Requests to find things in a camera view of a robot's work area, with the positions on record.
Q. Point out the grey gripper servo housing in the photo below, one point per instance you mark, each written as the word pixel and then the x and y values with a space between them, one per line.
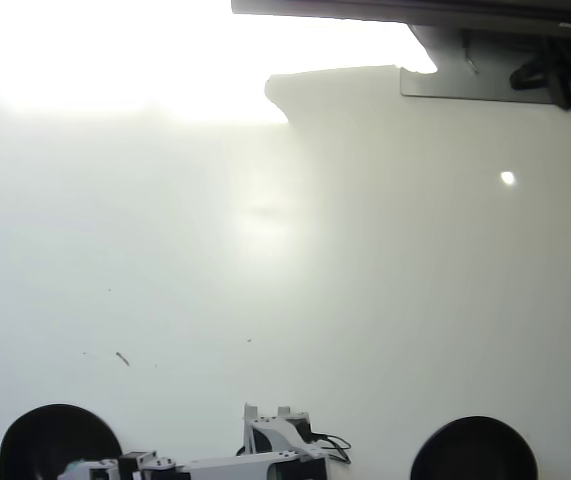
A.
pixel 125 467

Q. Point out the black computer monitor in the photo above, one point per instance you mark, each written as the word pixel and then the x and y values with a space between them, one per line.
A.
pixel 415 10

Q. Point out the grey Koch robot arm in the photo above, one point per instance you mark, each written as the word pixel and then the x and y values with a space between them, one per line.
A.
pixel 275 435

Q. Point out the black round bowl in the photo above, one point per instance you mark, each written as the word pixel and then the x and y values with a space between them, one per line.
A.
pixel 45 440
pixel 475 450

